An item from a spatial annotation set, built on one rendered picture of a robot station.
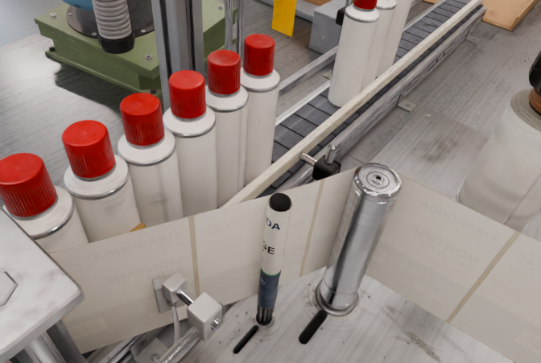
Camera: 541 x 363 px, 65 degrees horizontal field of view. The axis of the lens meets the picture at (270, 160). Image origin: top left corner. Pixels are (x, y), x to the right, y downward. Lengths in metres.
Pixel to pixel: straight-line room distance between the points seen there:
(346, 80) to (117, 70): 0.42
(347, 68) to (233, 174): 0.28
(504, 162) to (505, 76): 0.59
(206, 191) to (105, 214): 0.13
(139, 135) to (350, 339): 0.29
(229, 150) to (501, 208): 0.31
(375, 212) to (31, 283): 0.24
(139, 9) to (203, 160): 0.50
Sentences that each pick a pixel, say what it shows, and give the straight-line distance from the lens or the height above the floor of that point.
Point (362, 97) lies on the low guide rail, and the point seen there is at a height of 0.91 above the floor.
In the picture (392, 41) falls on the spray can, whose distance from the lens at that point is 0.80.
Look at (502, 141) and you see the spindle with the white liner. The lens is 0.51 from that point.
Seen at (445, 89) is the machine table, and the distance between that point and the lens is 0.96.
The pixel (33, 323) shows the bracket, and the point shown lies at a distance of 0.19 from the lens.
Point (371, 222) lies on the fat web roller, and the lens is 0.36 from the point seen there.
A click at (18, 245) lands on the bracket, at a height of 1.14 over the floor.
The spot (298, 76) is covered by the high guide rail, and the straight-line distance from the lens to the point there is 0.64.
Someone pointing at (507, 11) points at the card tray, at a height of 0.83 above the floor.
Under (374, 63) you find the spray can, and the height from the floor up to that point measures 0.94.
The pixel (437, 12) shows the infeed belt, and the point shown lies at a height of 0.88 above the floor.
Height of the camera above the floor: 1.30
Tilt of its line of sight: 43 degrees down
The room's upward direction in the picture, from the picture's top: 6 degrees clockwise
